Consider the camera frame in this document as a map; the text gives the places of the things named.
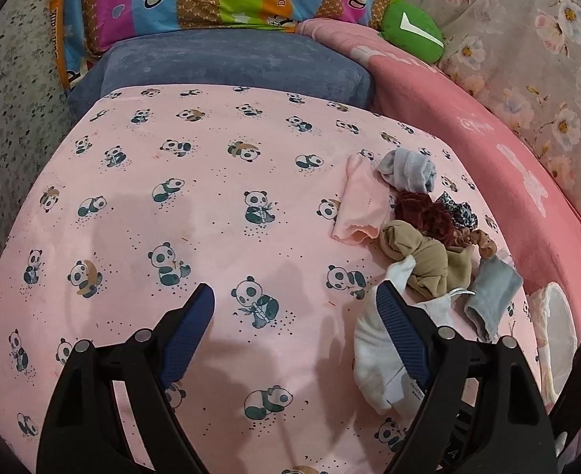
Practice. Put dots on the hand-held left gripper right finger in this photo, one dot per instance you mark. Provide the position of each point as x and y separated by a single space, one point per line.
401 331

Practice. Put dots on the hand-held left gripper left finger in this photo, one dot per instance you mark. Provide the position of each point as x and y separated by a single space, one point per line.
189 335

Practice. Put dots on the white sock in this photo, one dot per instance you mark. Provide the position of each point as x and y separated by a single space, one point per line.
369 345

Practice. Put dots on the bin with white liner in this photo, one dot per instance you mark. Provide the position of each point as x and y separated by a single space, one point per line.
557 335

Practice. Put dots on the tan stocking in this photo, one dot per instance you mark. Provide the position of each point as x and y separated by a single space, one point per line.
418 256

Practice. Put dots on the pale blue sock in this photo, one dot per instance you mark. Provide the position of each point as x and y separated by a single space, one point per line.
492 291

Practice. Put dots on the dark red velvet scrunchie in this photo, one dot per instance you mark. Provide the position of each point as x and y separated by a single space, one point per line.
423 215

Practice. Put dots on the leopard print scrunchie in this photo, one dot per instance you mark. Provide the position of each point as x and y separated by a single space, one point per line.
460 215

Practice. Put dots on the pink sock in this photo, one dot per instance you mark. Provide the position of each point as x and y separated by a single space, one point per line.
362 202

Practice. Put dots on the grey sock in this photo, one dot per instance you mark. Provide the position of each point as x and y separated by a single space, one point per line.
409 168

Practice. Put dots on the pink panda print sheet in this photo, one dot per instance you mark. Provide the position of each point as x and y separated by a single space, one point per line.
196 182

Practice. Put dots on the pink blanket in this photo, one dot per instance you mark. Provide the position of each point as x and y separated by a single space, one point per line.
443 123

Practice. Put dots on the grey speckled sheet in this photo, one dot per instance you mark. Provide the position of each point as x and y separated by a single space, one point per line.
18 133

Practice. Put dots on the blue grey pillow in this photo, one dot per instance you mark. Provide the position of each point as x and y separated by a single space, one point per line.
221 64

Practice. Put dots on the green cushion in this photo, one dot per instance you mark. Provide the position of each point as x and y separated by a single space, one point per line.
411 32

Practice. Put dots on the floral duvet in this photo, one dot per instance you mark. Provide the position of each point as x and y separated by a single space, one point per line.
517 49

